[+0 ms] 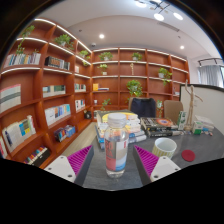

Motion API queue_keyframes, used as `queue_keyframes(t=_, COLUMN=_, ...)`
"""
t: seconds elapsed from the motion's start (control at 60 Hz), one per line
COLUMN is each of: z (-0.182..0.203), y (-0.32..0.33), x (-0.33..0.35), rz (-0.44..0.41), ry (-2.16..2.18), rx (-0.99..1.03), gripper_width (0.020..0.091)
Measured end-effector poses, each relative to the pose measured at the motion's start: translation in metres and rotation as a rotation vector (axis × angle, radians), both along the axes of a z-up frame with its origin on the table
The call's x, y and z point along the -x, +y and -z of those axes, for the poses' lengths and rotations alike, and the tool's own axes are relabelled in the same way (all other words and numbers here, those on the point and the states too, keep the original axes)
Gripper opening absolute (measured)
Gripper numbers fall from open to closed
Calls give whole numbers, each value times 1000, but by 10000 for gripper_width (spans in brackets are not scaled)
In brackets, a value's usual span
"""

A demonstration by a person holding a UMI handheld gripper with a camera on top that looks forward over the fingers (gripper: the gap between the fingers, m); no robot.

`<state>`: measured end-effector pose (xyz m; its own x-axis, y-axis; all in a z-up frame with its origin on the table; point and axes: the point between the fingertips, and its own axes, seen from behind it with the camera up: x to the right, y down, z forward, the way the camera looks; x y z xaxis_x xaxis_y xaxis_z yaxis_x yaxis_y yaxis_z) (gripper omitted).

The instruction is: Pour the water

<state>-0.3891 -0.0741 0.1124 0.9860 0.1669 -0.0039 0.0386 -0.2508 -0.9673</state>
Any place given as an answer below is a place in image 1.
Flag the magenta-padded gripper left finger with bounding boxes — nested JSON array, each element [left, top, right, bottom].
[[43, 144, 95, 187]]

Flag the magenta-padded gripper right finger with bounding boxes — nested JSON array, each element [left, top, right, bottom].
[[132, 145, 182, 186]]

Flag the white ribbed cup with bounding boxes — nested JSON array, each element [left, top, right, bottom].
[[151, 137, 178, 160]]

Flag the flat round red coaster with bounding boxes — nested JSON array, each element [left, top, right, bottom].
[[181, 149, 197, 163]]

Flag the stack of dark books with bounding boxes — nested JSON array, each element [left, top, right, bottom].
[[139, 116, 185, 139]]

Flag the clear plastic drink bottle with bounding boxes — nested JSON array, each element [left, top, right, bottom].
[[104, 112, 130, 179]]

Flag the stack of light books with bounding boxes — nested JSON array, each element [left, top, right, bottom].
[[94, 109, 148, 151]]

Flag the tall green white carton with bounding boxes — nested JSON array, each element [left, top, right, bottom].
[[176, 110, 188, 131]]

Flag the small green white box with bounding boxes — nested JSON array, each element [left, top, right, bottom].
[[192, 120, 205, 136]]

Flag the tan chair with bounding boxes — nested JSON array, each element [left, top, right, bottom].
[[162, 99, 185, 125]]

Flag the dark blue chair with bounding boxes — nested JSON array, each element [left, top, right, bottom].
[[128, 97, 157, 119]]

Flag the flat white box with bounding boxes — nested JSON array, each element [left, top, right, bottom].
[[194, 114, 216, 132]]

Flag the wooden jointed mannequin figure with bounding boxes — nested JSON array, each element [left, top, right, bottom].
[[183, 79, 204, 132]]

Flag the white partition panel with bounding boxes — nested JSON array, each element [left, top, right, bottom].
[[179, 83, 224, 136]]

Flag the grey window curtain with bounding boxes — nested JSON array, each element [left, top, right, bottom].
[[197, 64, 224, 89]]

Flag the round ceiling lights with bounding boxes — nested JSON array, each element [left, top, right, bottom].
[[134, 0, 185, 22]]

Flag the wooden wall shelf unit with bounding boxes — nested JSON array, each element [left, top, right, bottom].
[[0, 17, 191, 168]]

